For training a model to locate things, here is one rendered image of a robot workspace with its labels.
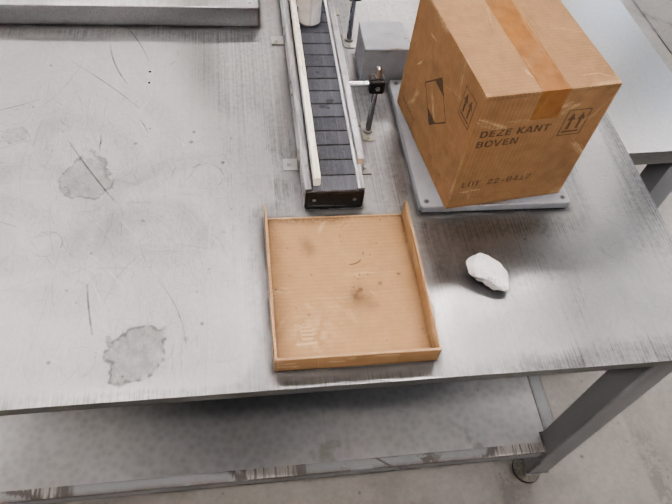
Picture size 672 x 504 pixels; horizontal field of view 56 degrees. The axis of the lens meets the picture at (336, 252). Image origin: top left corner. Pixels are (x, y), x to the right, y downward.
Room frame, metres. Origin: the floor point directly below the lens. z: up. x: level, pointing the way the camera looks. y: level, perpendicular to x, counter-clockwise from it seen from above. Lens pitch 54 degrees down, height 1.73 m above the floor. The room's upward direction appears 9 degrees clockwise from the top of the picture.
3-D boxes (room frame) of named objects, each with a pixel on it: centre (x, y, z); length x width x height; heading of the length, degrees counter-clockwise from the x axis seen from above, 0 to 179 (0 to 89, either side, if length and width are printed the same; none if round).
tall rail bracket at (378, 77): (0.96, 0.00, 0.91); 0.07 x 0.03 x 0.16; 105
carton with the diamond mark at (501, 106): (0.96, -0.24, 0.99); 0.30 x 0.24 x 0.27; 22
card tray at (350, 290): (0.58, -0.02, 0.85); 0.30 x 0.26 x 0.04; 15
